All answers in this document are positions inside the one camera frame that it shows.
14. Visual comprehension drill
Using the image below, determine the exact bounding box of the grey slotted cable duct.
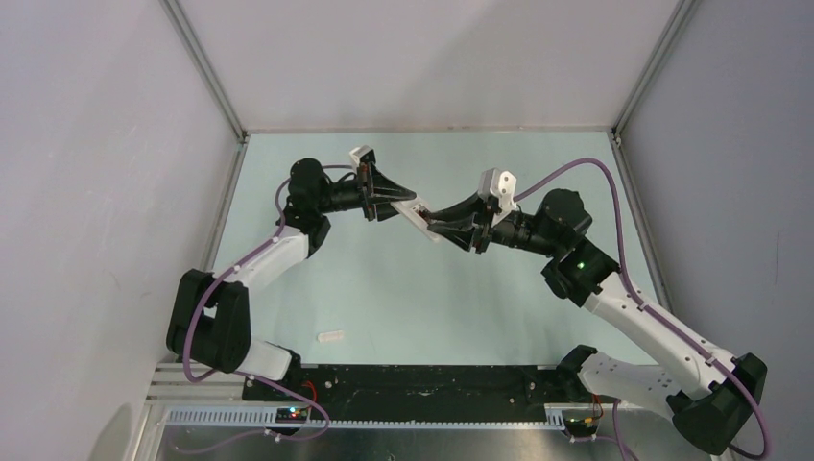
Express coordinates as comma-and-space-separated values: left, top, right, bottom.
165, 406, 567, 431

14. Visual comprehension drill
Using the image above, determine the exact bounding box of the white battery cover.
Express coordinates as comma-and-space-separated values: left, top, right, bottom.
317, 330, 345, 344

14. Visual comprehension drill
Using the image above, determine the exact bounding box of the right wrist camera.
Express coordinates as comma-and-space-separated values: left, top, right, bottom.
476, 168, 518, 226

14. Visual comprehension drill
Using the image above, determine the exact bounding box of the white remote control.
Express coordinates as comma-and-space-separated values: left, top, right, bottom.
391, 196, 442, 243

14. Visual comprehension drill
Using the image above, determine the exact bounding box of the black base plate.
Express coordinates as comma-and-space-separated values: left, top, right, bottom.
277, 364, 593, 403

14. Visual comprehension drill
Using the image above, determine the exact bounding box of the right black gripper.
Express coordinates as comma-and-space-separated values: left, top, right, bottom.
427, 189, 561, 258

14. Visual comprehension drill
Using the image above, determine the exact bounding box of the left controller board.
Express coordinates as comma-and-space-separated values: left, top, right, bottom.
275, 407, 309, 425

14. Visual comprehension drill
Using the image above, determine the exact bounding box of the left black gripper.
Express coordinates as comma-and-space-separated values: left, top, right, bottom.
316, 163, 417, 223

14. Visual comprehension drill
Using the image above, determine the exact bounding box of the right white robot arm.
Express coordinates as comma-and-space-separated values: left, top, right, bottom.
421, 189, 768, 455

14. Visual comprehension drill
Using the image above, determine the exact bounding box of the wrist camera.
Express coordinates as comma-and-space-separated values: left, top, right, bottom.
476, 168, 518, 226
349, 145, 376, 182

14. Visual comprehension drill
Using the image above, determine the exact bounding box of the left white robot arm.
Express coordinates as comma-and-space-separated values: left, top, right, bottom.
166, 153, 417, 400

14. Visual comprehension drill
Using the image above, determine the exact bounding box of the controller board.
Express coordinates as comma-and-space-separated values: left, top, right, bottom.
275, 407, 309, 425
563, 417, 601, 440

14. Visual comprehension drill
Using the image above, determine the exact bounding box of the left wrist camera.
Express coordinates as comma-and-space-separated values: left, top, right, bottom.
349, 145, 376, 182

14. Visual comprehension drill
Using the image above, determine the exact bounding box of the right controller board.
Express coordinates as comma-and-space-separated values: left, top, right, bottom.
563, 417, 601, 440

